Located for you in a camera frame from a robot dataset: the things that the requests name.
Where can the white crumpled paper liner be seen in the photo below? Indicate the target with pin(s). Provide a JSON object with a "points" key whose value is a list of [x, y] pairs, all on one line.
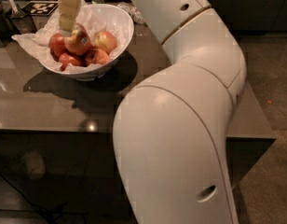
{"points": [[32, 43]]}

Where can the right yellow-red apple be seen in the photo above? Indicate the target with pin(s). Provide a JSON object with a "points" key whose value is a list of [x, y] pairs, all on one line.
{"points": [[105, 41]]}

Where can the front right red apple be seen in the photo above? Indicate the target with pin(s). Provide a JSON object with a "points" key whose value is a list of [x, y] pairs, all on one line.
{"points": [[97, 56]]}

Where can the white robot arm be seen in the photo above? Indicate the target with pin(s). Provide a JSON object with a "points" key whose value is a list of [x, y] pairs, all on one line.
{"points": [[169, 131]]}

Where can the red-yellow apple with sticker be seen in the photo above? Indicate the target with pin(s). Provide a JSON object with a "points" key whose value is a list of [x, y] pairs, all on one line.
{"points": [[78, 43]]}

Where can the dark scoop with white handle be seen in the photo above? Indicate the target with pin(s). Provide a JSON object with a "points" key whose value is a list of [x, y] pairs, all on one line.
{"points": [[20, 20]]}

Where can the back red apple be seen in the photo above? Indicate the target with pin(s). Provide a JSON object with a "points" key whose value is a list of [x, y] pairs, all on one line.
{"points": [[80, 27]]}

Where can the black white fiducial marker card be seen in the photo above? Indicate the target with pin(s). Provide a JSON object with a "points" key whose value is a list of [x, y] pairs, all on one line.
{"points": [[40, 8]]}

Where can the red apple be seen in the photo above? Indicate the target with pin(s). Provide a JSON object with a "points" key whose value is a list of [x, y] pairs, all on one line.
{"points": [[68, 58], [97, 56], [80, 27], [56, 44]]}

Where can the front left red apple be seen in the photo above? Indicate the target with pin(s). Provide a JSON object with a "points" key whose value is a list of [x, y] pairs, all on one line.
{"points": [[68, 58]]}

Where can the clear plastic water bottle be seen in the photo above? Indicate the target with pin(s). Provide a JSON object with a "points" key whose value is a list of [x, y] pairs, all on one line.
{"points": [[133, 12]]}

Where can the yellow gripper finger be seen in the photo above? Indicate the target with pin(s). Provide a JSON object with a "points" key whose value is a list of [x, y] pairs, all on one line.
{"points": [[68, 10]]}

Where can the white bowl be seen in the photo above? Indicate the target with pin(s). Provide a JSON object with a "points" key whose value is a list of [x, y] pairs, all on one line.
{"points": [[97, 18]]}

